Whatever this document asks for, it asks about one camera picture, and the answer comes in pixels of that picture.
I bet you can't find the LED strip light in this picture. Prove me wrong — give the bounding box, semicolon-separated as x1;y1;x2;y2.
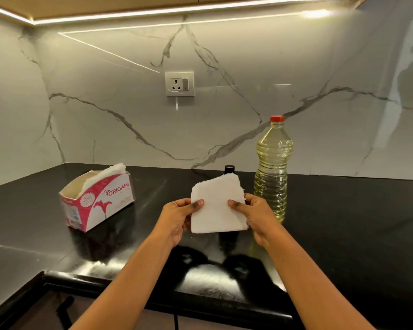
0;0;345;26

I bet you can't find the person's left hand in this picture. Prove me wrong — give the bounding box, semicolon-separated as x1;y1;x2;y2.
151;198;205;250

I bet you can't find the wall cabinet body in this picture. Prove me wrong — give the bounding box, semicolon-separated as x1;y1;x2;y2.
0;0;369;24

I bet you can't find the black cabinet door handle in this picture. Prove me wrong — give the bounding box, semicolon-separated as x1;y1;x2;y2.
56;295;76;330

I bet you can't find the large clear plastic oil bottle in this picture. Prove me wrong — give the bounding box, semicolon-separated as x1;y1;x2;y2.
253;115;294;224

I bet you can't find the person's right hand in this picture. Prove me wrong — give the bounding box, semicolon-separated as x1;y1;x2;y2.
227;192;283;250

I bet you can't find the single white tissue sheet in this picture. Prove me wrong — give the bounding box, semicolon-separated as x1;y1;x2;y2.
190;173;248;235

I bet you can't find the person's right forearm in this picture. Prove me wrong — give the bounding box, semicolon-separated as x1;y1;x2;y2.
261;225;378;330

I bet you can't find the person's left forearm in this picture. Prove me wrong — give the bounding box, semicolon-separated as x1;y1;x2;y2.
68;231;174;330

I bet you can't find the black stone countertop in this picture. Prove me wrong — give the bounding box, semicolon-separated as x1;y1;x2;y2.
0;163;413;330

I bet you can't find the red and white tissue box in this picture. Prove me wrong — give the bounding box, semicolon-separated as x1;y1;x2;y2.
58;170;136;233

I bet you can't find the white wall socket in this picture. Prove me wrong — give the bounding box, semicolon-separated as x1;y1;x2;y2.
165;71;195;98

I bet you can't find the brown base cabinet door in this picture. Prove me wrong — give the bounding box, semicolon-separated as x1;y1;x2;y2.
6;290;175;330
177;314;255;330

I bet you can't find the stack of white tissues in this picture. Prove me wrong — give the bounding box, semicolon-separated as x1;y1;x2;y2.
79;163;127;195

